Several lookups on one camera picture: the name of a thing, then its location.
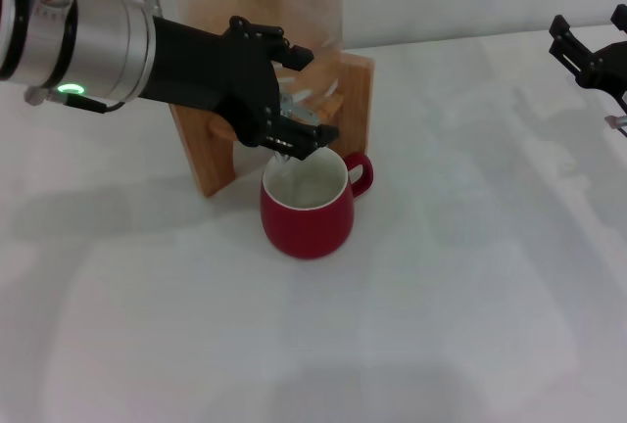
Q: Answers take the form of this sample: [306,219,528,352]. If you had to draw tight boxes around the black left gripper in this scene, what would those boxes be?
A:
[141,15,341,161]

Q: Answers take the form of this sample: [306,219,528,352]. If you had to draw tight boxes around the chrome faucet with lever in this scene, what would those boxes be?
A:
[270,88,318,165]

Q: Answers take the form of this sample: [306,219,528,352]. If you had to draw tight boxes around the red cup white inside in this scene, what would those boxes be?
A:
[259,147,375,260]

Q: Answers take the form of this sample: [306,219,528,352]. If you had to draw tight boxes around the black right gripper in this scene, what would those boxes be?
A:
[548,3,627,114]

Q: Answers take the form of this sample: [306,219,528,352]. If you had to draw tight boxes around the wooden dispenser stand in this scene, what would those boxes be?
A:
[169,48,377,198]

